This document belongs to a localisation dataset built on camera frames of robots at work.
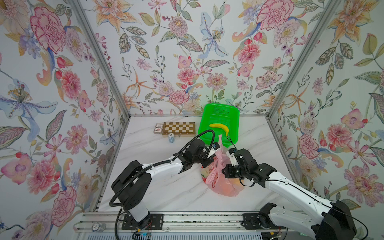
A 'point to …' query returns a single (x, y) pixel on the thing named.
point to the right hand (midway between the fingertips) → (220, 170)
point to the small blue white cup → (171, 136)
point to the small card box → (158, 129)
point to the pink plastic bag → (214, 177)
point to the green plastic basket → (223, 119)
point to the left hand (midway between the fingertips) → (215, 155)
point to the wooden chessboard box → (179, 129)
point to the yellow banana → (221, 126)
